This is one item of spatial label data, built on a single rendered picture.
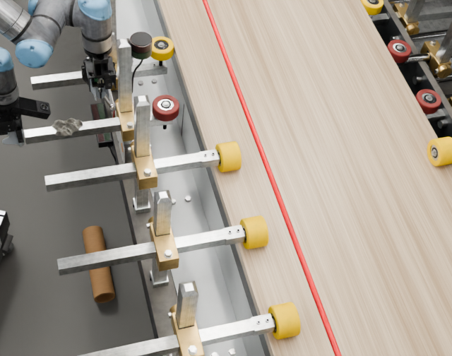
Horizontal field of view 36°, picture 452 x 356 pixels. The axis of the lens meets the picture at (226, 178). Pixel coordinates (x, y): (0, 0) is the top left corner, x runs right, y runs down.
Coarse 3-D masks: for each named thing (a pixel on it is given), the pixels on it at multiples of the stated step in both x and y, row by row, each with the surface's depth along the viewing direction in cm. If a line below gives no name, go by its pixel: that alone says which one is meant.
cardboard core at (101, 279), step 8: (88, 232) 271; (96, 232) 272; (88, 240) 270; (96, 240) 269; (104, 240) 273; (88, 248) 268; (96, 248) 267; (104, 248) 269; (96, 272) 261; (104, 272) 262; (96, 280) 260; (104, 280) 259; (96, 288) 258; (104, 288) 258; (112, 288) 260; (96, 296) 257; (104, 296) 263; (112, 296) 261
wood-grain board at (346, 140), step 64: (192, 0) 234; (256, 0) 237; (320, 0) 241; (192, 64) 216; (256, 64) 219; (320, 64) 222; (384, 64) 225; (256, 128) 203; (320, 128) 206; (384, 128) 208; (256, 192) 189; (320, 192) 192; (384, 192) 194; (448, 192) 196; (256, 256) 178; (320, 256) 179; (384, 256) 181; (448, 256) 183; (320, 320) 169; (384, 320) 171; (448, 320) 172
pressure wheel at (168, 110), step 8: (160, 96) 206; (168, 96) 206; (160, 104) 204; (168, 104) 204; (176, 104) 205; (160, 112) 202; (168, 112) 202; (176, 112) 204; (160, 120) 204; (168, 120) 204
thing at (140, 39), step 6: (132, 36) 186; (138, 36) 187; (144, 36) 187; (138, 42) 185; (144, 42) 185; (132, 60) 189; (138, 66) 194; (132, 78) 198; (132, 84) 200; (132, 90) 202
